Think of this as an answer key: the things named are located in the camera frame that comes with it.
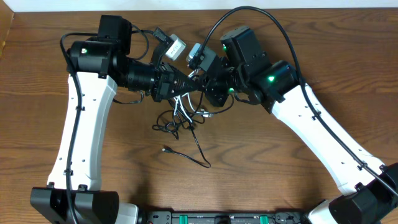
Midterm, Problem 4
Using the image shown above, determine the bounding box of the white USB cable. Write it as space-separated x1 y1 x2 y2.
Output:
172 70 214 124

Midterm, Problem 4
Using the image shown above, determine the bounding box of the black USB cable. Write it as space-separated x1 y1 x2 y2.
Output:
151 90 234 169

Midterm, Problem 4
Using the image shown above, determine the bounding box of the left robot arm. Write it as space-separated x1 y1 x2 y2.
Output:
30 15 197 223

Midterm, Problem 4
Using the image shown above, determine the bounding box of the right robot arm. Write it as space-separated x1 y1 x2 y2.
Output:
188 26 397 223

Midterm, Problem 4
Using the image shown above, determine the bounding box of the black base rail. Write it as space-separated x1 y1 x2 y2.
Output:
146 211 310 224

